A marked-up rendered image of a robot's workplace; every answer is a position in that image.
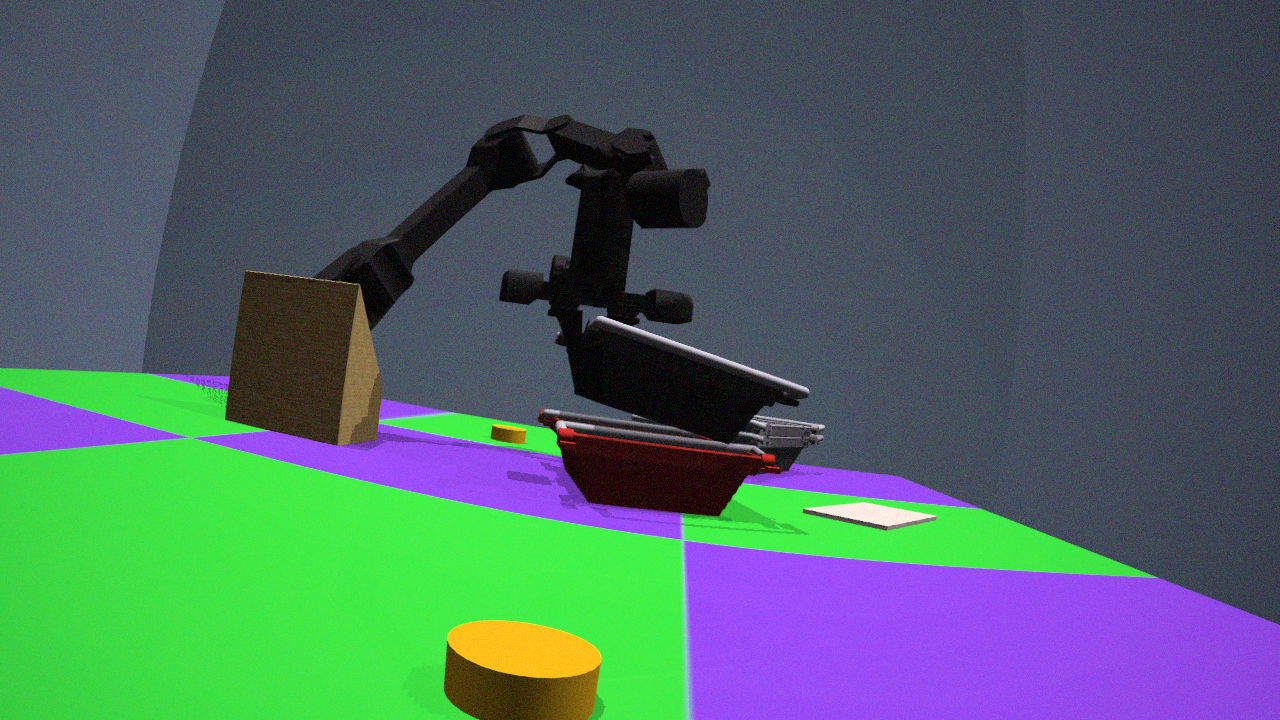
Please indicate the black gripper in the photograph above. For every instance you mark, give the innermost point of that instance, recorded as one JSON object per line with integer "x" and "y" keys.
{"x": 599, "y": 264}

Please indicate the yellow short cylinder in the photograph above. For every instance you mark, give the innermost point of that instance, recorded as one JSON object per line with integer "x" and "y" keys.
{"x": 509, "y": 670}
{"x": 508, "y": 434}

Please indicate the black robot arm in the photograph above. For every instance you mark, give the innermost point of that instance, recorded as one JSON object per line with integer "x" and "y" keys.
{"x": 623, "y": 178}

